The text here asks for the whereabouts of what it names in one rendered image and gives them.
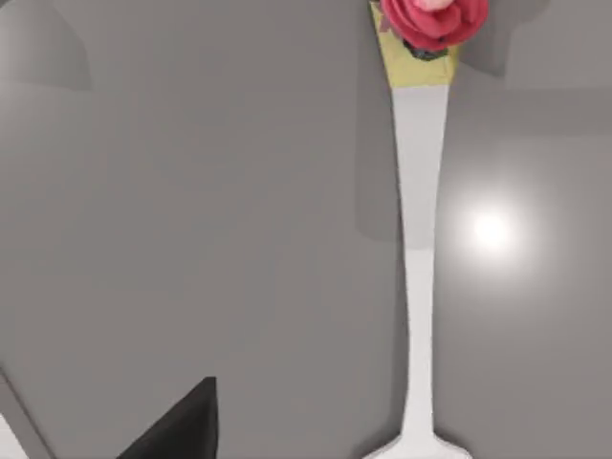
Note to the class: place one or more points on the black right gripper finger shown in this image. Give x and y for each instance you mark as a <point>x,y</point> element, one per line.
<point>189,427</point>

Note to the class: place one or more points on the tall white vase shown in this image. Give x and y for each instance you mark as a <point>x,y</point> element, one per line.
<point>421,268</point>

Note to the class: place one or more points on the red rose flower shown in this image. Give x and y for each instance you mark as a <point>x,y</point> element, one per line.
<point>434,21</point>

